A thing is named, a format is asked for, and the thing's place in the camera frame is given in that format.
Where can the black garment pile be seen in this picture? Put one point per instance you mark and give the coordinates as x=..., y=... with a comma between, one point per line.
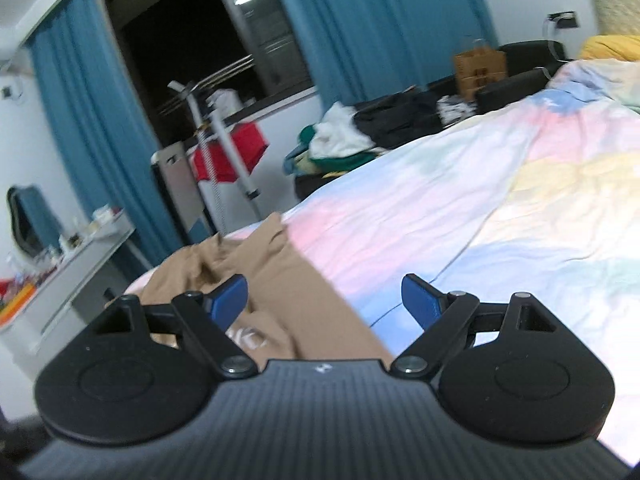
x=395, y=115

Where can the red garment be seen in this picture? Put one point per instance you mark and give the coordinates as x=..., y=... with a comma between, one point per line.
x=245, y=142

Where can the white patterned cloth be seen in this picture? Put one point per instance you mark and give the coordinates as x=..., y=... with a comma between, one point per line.
x=452, y=107

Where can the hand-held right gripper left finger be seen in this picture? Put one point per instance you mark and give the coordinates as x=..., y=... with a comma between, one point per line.
x=230, y=300

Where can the black-framed mirror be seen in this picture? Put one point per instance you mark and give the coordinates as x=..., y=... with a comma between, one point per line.
x=30, y=220

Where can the tan garment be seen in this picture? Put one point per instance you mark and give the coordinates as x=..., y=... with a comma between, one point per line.
x=300, y=300

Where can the brown paper bag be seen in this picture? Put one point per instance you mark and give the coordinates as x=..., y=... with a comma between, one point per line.
x=480, y=67

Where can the black wall socket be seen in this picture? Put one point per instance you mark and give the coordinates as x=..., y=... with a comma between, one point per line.
x=567, y=19

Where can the white clothes drying stand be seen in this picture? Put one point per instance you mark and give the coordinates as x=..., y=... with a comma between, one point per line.
x=235, y=160

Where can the black sofa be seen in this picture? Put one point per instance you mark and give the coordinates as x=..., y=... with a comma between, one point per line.
x=505, y=91

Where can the beige quilted headboard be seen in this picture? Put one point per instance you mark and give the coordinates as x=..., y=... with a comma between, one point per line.
x=617, y=0

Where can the pastel patchwork duvet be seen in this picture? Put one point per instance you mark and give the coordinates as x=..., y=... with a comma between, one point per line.
x=450, y=185

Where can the cluster of small toiletries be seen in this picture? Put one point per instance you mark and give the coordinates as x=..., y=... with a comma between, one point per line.
x=100, y=215

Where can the white crumpled garment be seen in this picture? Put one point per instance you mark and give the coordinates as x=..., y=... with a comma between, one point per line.
x=340, y=135

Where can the grey chair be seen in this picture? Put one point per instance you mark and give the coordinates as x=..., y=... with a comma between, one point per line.
x=177, y=185

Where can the blue curtain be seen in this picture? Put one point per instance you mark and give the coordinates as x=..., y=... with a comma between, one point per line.
x=375, y=25
x=90, y=110

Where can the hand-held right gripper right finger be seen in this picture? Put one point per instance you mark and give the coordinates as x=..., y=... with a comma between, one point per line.
x=420, y=300

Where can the yellow pillow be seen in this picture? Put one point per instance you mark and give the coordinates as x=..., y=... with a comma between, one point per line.
x=610, y=47

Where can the orange box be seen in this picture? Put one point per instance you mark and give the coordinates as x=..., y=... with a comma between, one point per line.
x=17, y=300

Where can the white desk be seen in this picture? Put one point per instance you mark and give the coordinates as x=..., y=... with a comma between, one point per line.
x=75, y=265

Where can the dark window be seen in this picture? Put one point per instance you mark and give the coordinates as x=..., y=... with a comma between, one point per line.
x=175, y=45

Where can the white hanging garment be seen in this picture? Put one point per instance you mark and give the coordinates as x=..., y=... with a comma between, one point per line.
x=225, y=100

